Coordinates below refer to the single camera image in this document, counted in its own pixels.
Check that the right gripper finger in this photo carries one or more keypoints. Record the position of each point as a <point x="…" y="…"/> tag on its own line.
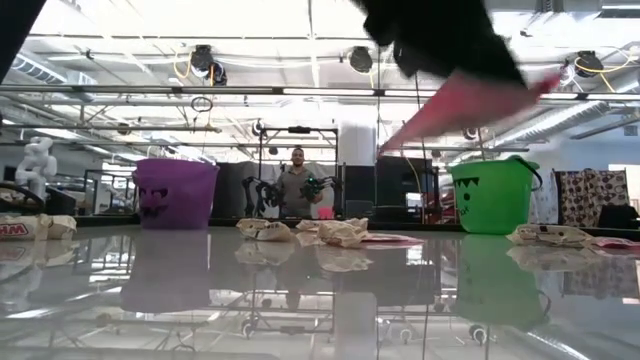
<point x="490" y="60"/>

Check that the red candy packet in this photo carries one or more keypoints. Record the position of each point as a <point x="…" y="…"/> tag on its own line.
<point x="392" y="239"/>
<point x="617" y="243"/>
<point x="465" y="112"/>

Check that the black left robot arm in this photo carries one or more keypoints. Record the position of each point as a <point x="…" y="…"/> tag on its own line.
<point x="15" y="25"/>

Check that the black background robot arm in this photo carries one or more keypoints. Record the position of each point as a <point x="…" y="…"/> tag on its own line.
<point x="315" y="187"/>
<point x="260" y="197"/>

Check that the green halloween bucket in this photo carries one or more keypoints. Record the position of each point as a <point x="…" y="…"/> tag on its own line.
<point x="492" y="200"/>

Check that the small purple halloween bucket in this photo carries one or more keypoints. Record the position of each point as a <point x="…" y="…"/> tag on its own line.
<point x="175" y="200"/>

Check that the ceiling light strip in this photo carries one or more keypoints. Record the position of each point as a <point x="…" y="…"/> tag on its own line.
<point x="330" y="91"/>

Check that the white pillar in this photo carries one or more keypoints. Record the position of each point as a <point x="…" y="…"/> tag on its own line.
<point x="357" y="145"/>

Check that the white hanging cloth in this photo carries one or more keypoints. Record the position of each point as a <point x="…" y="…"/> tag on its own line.
<point x="545" y="197"/>

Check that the black cabinet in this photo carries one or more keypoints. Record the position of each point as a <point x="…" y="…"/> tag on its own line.
<point x="400" y="185"/>

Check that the patterned hanging cloth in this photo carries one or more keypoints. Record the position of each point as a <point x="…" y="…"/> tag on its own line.
<point x="592" y="192"/>

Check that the black chair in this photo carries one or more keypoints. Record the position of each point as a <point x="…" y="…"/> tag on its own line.
<point x="619" y="216"/>
<point x="55" y="202"/>

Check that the person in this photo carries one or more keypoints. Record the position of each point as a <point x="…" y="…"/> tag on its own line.
<point x="295" y="187"/>

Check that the small pink object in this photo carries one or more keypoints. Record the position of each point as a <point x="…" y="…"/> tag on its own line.
<point x="326" y="213"/>

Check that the black frame stand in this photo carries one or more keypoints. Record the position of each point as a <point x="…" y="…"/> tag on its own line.
<point x="298" y="130"/>

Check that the black aluminium table frame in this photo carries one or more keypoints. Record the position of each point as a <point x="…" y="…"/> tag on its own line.
<point x="100" y="220"/>

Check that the black shelf frame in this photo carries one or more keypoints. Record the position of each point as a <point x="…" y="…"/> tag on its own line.
<point x="85" y="192"/>

